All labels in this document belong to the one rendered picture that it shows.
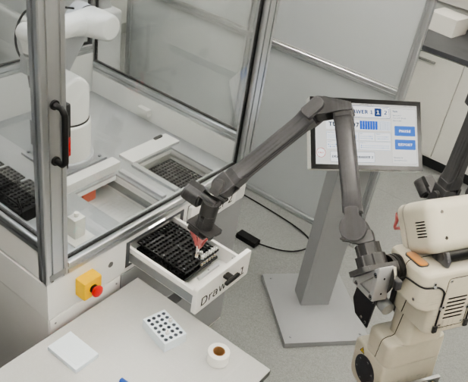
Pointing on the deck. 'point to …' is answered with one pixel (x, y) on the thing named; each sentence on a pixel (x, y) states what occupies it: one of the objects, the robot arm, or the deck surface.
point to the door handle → (61, 135)
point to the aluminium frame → (54, 220)
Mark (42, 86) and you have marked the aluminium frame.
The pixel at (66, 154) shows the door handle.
